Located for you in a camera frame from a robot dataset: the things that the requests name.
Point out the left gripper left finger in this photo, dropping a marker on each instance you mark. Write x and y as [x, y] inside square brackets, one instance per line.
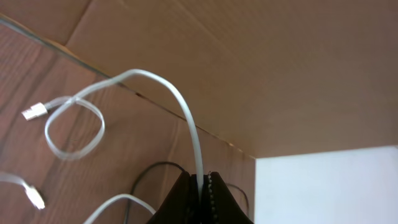
[181, 205]

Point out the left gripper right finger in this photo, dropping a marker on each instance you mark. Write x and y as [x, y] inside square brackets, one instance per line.
[218, 205]

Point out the brown cardboard panel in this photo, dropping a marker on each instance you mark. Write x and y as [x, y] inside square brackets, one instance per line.
[272, 77]

